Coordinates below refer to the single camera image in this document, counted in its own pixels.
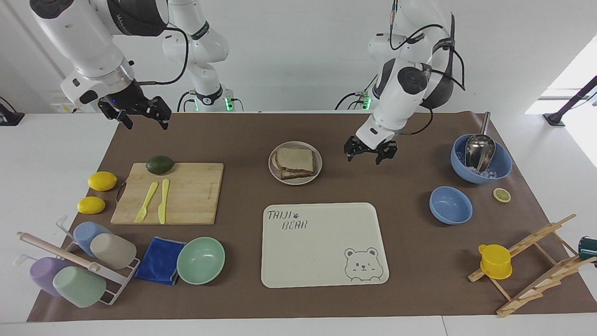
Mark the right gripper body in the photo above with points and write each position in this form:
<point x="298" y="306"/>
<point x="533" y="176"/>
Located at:
<point x="128" y="95"/>

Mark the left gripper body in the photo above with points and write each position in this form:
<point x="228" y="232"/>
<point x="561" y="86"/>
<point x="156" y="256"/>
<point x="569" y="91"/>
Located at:
<point x="372" y="148"/>

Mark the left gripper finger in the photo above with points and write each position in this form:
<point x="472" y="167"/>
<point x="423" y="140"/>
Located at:
<point x="387" y="151"/>
<point x="351" y="148"/>

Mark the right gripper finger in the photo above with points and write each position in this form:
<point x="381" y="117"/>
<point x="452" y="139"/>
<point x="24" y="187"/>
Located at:
<point x="161" y="109"/>
<point x="119" y="114"/>

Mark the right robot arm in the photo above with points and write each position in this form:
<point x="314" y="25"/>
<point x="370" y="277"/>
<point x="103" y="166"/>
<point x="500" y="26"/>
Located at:
<point x="79" y="37"/>

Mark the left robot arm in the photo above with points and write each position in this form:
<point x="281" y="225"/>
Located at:
<point x="401" y="93"/>

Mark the beige round plate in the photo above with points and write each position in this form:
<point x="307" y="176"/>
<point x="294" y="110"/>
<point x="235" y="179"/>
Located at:
<point x="275" y="175"/>

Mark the green avocado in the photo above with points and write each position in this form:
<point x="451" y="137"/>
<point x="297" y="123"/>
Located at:
<point x="160" y="165"/>

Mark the bread slice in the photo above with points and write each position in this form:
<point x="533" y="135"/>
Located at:
<point x="295" y="158"/>
<point x="296" y="175"/>

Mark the large yellow lemon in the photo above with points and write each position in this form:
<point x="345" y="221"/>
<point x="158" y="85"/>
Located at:
<point x="102" y="181"/>

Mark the small blue bowl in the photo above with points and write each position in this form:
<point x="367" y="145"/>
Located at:
<point x="450" y="205"/>

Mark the yellow-green plastic fork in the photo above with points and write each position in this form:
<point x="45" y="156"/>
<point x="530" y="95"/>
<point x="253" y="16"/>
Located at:
<point x="147" y="200"/>

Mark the yellow-green plastic knife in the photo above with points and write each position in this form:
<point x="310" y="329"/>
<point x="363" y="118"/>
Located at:
<point x="163" y="200"/>

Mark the metal scoop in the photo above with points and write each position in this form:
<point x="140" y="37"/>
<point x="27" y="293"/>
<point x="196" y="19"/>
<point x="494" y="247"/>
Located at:
<point x="479" y="149"/>

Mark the bamboo cutting board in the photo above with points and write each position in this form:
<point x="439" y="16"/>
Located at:
<point x="196" y="196"/>

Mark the small yellow lemon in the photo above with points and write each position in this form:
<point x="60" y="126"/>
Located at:
<point x="91" y="205"/>

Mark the cream tray with bear print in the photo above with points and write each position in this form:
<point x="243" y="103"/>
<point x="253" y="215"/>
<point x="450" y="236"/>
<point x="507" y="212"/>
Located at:
<point x="322" y="242"/>

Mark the clear ice cubes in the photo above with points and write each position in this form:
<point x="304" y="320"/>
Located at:
<point x="488" y="174"/>

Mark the black stand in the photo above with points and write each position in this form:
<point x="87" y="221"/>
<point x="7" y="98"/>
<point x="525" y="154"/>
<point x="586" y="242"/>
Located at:
<point x="9" y="116"/>
<point x="566" y="105"/>

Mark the large blue bowl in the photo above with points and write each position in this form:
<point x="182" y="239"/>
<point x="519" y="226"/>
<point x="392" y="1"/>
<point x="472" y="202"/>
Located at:
<point x="503" y="163"/>

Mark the lemon slice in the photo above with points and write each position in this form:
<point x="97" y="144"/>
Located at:
<point x="502" y="195"/>

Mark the light blue cup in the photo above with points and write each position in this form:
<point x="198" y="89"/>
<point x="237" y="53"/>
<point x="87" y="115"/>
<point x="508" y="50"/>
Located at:
<point x="86" y="233"/>

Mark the beige cup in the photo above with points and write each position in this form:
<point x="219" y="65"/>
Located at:
<point x="114" y="251"/>

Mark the blue cloth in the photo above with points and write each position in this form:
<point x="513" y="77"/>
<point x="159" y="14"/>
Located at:
<point x="156" y="261"/>

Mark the mint green bowl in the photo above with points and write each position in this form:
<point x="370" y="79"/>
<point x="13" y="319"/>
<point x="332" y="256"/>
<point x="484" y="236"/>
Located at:
<point x="200" y="261"/>

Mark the mint green cup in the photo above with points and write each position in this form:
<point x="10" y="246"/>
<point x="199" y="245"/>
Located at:
<point x="79" y="287"/>

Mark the purple cup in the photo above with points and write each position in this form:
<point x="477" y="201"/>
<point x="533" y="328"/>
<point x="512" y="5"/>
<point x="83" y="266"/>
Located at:
<point x="42" y="275"/>

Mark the wooden dish rack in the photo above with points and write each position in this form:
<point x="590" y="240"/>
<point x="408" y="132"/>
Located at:
<point x="536" y="284"/>

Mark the dark green cup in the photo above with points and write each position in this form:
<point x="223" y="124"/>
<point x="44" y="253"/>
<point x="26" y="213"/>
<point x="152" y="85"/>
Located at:
<point x="588" y="248"/>

